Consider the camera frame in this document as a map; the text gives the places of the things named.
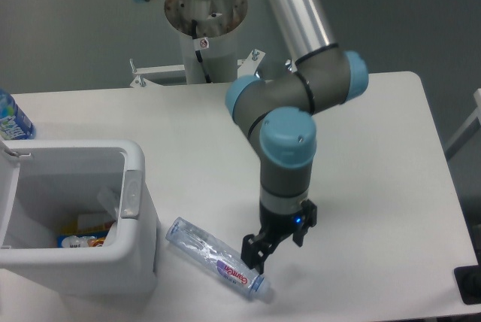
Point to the white open trash can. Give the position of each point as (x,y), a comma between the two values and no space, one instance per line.
(45,184)

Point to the clear plastic water bottle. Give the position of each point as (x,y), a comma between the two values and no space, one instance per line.
(220,259)

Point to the blue labelled bottle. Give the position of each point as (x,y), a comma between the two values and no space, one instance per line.
(15,125)

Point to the white mounting bracket frame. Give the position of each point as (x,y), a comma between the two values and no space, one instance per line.
(175,74)

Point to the black table clamp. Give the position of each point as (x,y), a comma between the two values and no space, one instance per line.
(468,281)

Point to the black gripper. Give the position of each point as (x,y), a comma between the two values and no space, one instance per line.
(275,228)

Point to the white bracket post with bolt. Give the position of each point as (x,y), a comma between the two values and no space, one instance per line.
(289,66)

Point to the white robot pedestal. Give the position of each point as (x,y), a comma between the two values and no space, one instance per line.
(213,57)

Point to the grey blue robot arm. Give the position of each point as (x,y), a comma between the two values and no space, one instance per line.
(275,116)

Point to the yellow snack package in bin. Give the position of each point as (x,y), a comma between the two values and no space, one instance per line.
(86,231)

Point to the white frame at right edge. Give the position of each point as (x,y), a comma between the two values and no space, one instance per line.
(465,131)

